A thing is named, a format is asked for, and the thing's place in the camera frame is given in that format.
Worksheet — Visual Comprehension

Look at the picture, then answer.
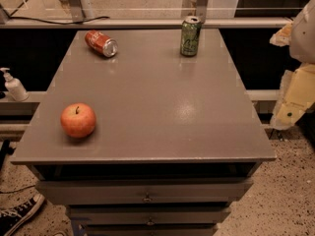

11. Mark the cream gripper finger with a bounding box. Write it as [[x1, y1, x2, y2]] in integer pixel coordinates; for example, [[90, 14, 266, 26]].
[[270, 63, 315, 130], [270, 23, 292, 47]]

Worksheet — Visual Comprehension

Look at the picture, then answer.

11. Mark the red coke can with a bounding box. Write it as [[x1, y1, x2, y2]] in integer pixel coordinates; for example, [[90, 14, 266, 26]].
[[85, 29, 118, 58]]

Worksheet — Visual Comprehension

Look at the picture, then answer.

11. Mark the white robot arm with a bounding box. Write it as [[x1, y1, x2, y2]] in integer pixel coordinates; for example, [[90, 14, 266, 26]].
[[270, 0, 315, 130]]

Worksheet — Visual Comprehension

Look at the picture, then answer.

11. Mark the green soda can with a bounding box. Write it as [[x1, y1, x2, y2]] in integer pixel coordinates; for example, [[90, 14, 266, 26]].
[[180, 16, 202, 56]]

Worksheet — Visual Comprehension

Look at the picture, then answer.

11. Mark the grey drawer cabinet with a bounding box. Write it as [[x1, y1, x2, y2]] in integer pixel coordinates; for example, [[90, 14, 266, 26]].
[[13, 29, 275, 236]]

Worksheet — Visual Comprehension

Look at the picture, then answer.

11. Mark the red apple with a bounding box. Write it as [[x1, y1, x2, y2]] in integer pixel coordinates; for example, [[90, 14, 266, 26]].
[[60, 103, 96, 139]]

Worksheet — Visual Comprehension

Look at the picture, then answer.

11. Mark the middle grey drawer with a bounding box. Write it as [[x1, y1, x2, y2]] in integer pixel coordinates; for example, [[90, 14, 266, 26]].
[[68, 206, 230, 226]]

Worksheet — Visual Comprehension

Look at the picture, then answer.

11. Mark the grey drawer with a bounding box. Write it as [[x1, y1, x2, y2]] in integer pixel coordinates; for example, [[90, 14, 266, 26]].
[[68, 206, 230, 226], [36, 178, 253, 206]]

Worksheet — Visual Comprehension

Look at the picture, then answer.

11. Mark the top grey drawer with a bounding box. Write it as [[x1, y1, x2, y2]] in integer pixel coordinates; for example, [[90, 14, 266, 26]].
[[36, 178, 253, 206]]

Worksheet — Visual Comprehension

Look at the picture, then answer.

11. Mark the white pump bottle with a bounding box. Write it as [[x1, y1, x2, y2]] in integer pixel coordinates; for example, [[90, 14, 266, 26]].
[[0, 68, 29, 101]]

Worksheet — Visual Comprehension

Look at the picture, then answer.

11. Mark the black white sneaker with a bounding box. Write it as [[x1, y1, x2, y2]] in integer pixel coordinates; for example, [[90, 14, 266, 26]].
[[0, 194, 45, 236]]

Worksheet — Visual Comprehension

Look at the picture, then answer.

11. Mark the black cable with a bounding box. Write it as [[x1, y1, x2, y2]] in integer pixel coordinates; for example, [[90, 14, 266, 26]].
[[6, 0, 111, 26]]

